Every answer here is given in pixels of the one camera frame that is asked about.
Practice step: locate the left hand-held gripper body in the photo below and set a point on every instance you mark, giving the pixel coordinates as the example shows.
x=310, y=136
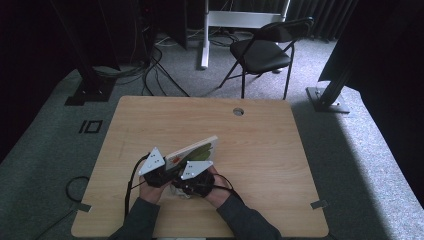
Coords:
x=152, y=161

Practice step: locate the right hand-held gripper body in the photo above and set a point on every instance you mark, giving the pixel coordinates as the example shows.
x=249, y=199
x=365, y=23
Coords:
x=195, y=168

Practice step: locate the pale grey cloth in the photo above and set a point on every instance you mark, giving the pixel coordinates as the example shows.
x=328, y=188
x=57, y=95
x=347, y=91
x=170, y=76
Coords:
x=180, y=193

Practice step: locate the person's left hand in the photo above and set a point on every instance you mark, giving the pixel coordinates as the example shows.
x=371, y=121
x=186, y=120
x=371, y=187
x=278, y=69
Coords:
x=151, y=195

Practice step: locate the person's right hand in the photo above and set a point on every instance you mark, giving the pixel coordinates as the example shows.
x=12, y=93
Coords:
x=218, y=193

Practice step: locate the grey tape piece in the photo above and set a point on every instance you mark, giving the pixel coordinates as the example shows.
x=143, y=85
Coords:
x=84, y=207
x=319, y=204

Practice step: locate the black stand with square base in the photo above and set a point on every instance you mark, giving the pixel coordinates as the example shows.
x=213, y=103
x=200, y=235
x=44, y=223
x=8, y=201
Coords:
x=90, y=90

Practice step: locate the black folding chair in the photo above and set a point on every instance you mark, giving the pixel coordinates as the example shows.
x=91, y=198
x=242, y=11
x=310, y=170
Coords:
x=261, y=55

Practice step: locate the black stand with metal base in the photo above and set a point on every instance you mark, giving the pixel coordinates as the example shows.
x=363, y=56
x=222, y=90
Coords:
x=328, y=101

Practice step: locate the dark pleated curtain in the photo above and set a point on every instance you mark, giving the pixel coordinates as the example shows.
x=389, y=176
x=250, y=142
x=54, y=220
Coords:
x=320, y=18

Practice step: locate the white metal desk frame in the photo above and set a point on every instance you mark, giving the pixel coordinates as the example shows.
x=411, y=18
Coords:
x=240, y=19

